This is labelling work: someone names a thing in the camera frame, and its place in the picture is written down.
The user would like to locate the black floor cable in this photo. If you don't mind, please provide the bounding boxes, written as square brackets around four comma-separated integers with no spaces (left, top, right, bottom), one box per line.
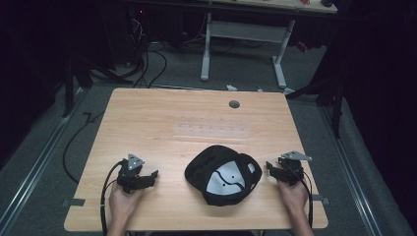
[62,111,106,185]

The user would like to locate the metal floor rail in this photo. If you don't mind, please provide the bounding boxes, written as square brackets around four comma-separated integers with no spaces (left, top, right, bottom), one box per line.
[318,105,384,236]
[0,88,89,236]

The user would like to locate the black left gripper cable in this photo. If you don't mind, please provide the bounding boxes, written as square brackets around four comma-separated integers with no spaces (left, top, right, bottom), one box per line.
[99,159,127,236]

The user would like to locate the black baseball cap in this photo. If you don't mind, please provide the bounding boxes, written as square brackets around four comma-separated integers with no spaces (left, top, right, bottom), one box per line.
[184,144,264,207]

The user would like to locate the grey tape strip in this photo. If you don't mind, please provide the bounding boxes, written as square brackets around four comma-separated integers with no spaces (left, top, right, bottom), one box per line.
[61,198,87,208]
[311,194,330,207]

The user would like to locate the black stand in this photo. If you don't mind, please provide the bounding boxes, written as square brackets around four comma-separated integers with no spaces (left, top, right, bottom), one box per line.
[284,48,349,140]
[60,48,136,119]

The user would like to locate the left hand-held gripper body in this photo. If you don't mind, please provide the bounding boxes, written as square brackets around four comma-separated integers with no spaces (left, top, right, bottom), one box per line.
[116,152,146,195]

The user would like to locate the bundle of black cables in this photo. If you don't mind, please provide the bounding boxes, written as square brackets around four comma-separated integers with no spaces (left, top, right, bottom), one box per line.
[126,13,169,89]

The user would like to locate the white-framed desk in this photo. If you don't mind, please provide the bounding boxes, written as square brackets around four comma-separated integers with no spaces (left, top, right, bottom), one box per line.
[200,0,339,90]

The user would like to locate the person's left hand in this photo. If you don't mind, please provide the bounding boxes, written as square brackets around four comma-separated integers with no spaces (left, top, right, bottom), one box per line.
[108,181,146,227]

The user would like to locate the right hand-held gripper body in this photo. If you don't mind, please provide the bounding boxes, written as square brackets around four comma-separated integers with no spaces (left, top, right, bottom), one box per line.
[276,149,314,187]

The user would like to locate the person's right hand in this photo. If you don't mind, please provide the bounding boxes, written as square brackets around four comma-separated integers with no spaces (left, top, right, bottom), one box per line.
[276,178,310,218]

